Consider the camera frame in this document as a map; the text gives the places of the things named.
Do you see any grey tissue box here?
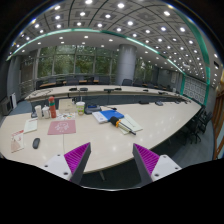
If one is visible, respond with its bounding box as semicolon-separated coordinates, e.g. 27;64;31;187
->
84;105;101;115

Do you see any colourful snack packet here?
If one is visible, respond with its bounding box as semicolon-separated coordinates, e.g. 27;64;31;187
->
56;113;75;121

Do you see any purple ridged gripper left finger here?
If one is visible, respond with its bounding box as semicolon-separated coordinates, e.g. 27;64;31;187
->
43;142;92;186

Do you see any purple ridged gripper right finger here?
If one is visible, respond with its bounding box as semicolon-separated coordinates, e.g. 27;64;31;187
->
132;143;183;187

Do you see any white paper sheet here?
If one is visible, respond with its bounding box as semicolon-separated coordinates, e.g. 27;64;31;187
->
24;119;38;133

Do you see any white book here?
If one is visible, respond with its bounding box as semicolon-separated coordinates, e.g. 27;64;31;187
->
92;112;108;124

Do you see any dark grey computer mouse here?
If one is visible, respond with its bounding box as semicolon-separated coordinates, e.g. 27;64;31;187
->
32;138;40;149

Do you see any long beige back desk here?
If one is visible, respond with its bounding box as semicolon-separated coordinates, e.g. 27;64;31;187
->
25;85;181;102

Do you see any beige paper bag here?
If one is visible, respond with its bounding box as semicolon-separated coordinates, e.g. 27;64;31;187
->
58;99;76;113

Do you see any pink mouse pad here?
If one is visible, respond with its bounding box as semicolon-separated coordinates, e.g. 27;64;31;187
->
48;120;76;135

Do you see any pale green notebook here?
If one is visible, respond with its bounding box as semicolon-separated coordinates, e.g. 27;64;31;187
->
117;114;142;134

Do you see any red thermos bottle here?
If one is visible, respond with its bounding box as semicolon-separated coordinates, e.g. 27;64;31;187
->
48;96;57;118

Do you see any grey round concrete column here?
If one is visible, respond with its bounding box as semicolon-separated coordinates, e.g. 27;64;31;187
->
115;44;137;85

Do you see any black office chair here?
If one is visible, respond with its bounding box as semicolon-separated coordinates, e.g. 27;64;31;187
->
180;106;213;143

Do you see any red and white booklet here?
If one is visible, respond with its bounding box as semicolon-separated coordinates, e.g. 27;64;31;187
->
11;130;24;153

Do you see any green lidded drink cup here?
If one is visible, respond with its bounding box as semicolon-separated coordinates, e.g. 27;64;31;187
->
76;102;85;115

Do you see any blue folder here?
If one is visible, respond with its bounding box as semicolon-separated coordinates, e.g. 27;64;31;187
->
101;110;124;120

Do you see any white paper cup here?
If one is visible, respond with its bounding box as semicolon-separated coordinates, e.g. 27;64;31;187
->
35;105;42;119

